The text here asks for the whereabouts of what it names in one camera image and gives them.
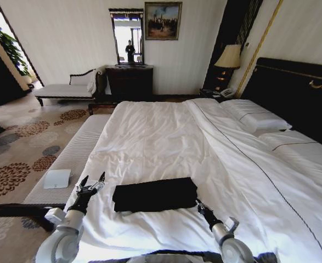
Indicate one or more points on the flat white box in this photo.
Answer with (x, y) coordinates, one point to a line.
(57, 179)

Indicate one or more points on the dark wooden dresser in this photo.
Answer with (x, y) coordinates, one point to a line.
(129, 82)

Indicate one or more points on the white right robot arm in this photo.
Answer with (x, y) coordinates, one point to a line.
(232, 243)

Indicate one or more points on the gold framed painting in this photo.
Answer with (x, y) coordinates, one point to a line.
(163, 20)

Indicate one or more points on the dark wooden cabinet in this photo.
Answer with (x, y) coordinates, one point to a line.
(1, 74)

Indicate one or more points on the white robot front shell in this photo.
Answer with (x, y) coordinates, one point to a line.
(177, 257)

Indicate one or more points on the white bed duvet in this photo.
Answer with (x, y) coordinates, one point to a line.
(163, 142)

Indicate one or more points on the white upholstered chaise longue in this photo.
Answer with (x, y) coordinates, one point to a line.
(64, 89)

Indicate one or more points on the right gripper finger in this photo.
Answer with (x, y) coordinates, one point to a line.
(198, 205)
(205, 208)

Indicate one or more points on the table lamp with cream shade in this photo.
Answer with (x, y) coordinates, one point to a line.
(228, 56)

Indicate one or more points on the white towel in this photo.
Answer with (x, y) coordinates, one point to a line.
(95, 79)

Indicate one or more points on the green leafy plant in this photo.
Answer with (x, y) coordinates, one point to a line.
(11, 46)

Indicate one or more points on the dark wooden nightstand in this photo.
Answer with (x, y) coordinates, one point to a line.
(208, 93)

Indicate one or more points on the dark headboard with gold trim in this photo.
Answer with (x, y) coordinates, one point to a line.
(292, 87)

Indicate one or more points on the white desk telephone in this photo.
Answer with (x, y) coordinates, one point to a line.
(227, 92)

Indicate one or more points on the white pillow with dark piping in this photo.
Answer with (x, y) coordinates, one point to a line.
(298, 149)
(255, 115)

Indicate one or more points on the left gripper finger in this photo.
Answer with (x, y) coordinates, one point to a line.
(98, 184)
(82, 184)

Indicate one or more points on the black garment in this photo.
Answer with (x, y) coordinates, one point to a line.
(155, 194)

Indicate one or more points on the white padded bed bench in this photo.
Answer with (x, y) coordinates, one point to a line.
(75, 148)

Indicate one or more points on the dark figurine statue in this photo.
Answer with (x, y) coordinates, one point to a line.
(129, 50)

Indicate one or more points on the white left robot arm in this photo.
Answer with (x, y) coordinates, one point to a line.
(64, 241)

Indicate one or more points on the dark framed mirror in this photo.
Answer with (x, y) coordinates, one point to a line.
(129, 30)

